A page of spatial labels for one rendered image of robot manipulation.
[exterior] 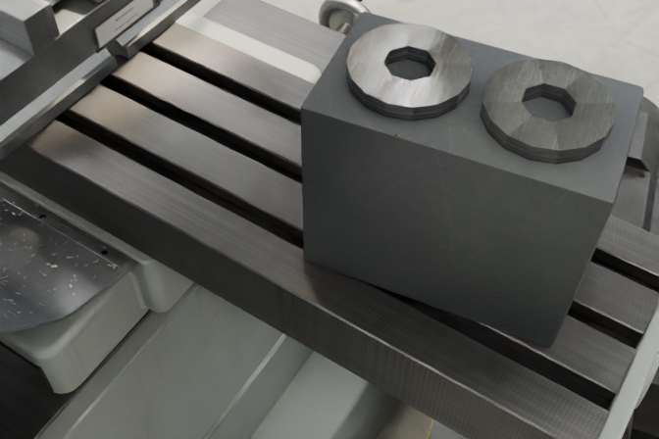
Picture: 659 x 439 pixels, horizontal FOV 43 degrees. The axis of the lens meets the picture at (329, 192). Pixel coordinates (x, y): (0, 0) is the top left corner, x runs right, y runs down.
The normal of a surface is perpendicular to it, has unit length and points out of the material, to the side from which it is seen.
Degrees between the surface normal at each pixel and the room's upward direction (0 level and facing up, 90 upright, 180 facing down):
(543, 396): 0
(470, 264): 90
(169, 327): 90
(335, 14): 90
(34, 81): 90
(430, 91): 0
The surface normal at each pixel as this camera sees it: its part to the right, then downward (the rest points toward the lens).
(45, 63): 0.83, 0.43
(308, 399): 0.01, -0.64
